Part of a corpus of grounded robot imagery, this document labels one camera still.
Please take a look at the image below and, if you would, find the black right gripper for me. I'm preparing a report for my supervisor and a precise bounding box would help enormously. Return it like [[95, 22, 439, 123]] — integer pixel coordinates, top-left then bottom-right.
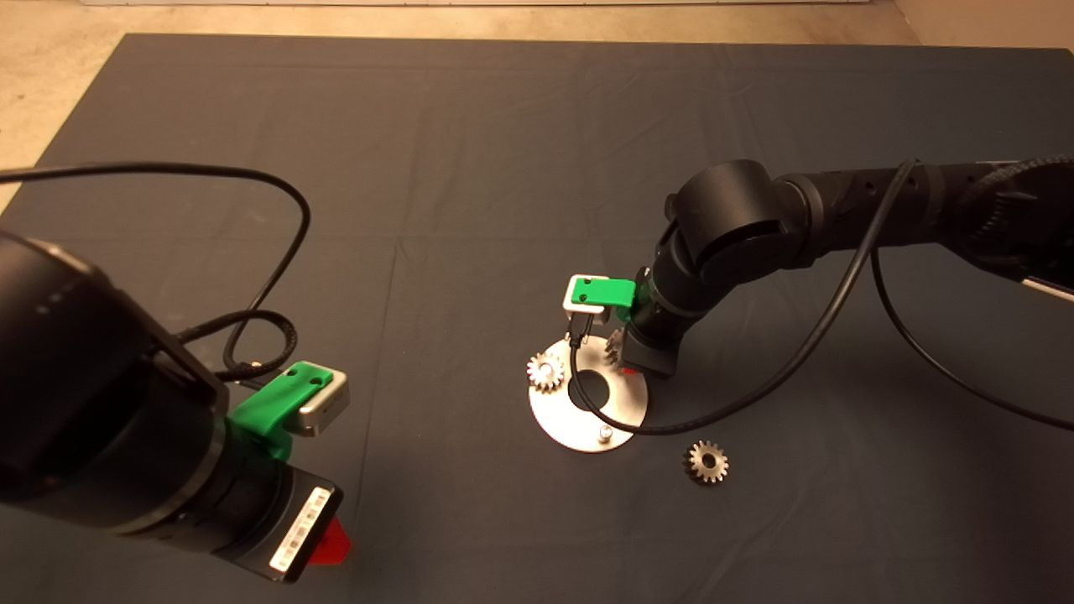
[[621, 300, 691, 378]]

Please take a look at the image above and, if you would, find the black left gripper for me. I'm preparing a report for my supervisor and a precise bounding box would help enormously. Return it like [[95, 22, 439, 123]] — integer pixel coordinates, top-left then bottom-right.
[[183, 443, 352, 583]]

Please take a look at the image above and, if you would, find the round metal carrier plate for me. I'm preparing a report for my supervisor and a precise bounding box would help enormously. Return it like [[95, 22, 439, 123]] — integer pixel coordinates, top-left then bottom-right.
[[529, 336, 650, 454]]

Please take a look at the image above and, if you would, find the dark grey table cloth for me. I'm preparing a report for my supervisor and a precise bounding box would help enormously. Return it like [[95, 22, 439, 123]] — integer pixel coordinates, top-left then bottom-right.
[[0, 34, 1074, 604]]

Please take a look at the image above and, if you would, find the black USB camera cable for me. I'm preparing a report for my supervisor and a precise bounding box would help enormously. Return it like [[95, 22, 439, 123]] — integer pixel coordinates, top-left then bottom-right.
[[567, 159, 1074, 435]]

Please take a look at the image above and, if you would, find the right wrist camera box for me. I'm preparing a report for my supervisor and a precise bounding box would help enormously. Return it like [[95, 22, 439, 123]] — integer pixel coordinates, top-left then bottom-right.
[[562, 274, 612, 316]]

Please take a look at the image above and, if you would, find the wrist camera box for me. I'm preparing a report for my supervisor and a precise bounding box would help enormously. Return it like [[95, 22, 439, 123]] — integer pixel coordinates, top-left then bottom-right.
[[562, 274, 612, 316], [294, 367, 350, 437]]

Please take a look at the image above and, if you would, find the right green camera mount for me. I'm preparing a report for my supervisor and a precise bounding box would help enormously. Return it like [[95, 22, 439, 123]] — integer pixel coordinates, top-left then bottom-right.
[[569, 279, 637, 322]]

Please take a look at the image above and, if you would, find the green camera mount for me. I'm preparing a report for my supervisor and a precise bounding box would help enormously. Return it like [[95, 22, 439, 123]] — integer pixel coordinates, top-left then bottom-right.
[[228, 361, 333, 461], [569, 279, 637, 322]]

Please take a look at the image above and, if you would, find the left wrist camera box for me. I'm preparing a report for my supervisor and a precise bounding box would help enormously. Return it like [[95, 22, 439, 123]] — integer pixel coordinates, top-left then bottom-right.
[[294, 367, 350, 437]]

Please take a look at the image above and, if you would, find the left green camera mount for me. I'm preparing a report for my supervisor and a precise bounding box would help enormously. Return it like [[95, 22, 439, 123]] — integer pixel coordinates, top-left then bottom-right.
[[228, 361, 333, 461]]

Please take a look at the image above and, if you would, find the braided black arm cable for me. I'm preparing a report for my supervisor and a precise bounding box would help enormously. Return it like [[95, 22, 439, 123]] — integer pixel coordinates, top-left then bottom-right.
[[172, 310, 299, 379]]

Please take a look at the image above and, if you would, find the thin black camera cable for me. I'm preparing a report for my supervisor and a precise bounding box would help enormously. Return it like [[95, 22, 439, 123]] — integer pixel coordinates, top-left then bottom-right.
[[0, 162, 311, 380]]

